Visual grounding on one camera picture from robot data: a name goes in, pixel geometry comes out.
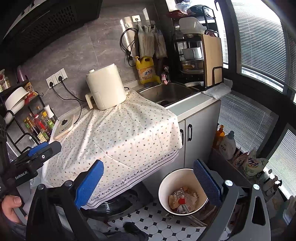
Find blue white box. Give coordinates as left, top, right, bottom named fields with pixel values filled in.
left=179, top=203, right=196, bottom=214

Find foil snack wrapper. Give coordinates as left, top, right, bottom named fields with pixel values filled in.
left=172, top=188, right=185, bottom=200

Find white round trash bin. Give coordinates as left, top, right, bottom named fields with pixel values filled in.
left=158, top=168, right=208, bottom=216

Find person's left hand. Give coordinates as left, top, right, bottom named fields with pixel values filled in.
left=1, top=195, right=23, bottom=225

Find black spice rack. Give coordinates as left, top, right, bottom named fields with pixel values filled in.
left=1, top=80, right=47, bottom=156

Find red small packet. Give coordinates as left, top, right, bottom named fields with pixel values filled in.
left=178, top=198, right=186, bottom=205

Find cream induction cooker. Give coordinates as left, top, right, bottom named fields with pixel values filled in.
left=51, top=114, right=76, bottom=141

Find white laundry detergent bottle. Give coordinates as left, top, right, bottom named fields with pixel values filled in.
left=219, top=131, right=236, bottom=160

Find grey cabinet left door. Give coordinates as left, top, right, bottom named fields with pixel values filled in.
left=178, top=120, right=186, bottom=168

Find grey cabinet door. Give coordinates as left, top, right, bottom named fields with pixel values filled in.
left=178, top=120, right=186, bottom=168
left=184, top=100, right=221, bottom=168

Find green white detergent pouch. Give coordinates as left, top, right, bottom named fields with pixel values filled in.
left=242, top=148, right=268, bottom=179

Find white bowl on rack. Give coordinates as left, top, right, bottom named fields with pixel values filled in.
left=4, top=87, right=30, bottom=110

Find orange bottle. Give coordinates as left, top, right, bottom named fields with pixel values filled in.
left=213, top=125, right=225, bottom=149

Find grey cabinet right door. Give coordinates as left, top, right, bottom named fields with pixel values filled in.
left=184, top=100, right=221, bottom=168

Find floral white tablecloth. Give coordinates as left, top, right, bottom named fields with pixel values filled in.
left=42, top=91, right=182, bottom=209

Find cream air fryer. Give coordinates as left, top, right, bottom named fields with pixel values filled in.
left=85, top=63, right=128, bottom=110

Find white cloth on counter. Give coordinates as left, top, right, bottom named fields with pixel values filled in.
left=202, top=78, right=233, bottom=99

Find stainless steel sink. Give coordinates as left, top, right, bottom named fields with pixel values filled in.
left=138, top=83, right=198, bottom=107

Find pink small figurine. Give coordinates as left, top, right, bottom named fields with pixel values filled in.
left=161, top=66, right=170, bottom=85

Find yellow detergent jug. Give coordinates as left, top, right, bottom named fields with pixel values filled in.
left=135, top=56, right=161, bottom=85

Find wooden cutting board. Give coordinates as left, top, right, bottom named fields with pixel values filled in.
left=201, top=34, right=223, bottom=89

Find hanging plastic bags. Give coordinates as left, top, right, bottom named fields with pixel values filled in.
left=137, top=25, right=167, bottom=59

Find black dish rack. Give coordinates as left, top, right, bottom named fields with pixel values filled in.
left=173, top=4, right=222, bottom=90

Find black power cable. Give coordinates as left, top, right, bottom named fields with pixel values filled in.
left=49, top=77, right=87, bottom=125

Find white wall socket pair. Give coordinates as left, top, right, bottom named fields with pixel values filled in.
left=46, top=68, right=68, bottom=88

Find black coiled cable on wall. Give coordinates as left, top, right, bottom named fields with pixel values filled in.
left=119, top=27, right=139, bottom=68

